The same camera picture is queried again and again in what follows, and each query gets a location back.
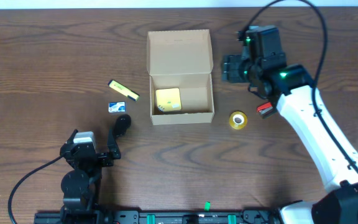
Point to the brown cardboard box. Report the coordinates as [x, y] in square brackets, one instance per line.
[181, 59]

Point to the white blue staples box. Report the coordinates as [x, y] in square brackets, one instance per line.
[117, 107]

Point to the black round tape dispenser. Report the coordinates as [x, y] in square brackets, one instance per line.
[121, 126]

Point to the yellow sticky notes pad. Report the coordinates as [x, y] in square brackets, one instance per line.
[168, 100]

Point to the red black stapler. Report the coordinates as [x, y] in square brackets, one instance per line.
[265, 110]

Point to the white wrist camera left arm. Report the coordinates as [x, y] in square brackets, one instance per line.
[85, 137]

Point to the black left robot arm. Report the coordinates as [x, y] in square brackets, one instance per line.
[81, 186]

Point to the black mounting rail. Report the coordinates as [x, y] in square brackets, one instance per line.
[135, 217]

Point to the yellow tape roll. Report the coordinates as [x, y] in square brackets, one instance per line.
[238, 120]

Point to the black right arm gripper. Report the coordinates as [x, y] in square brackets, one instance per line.
[232, 68]

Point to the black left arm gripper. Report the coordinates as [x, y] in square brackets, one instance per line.
[103, 157]

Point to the green small clip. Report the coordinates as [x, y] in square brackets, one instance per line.
[207, 206]

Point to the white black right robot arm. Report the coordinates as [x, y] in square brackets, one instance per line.
[290, 91]

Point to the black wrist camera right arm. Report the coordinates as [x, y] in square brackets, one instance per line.
[262, 47]

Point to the yellow highlighter marker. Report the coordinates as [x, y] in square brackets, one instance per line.
[120, 88]

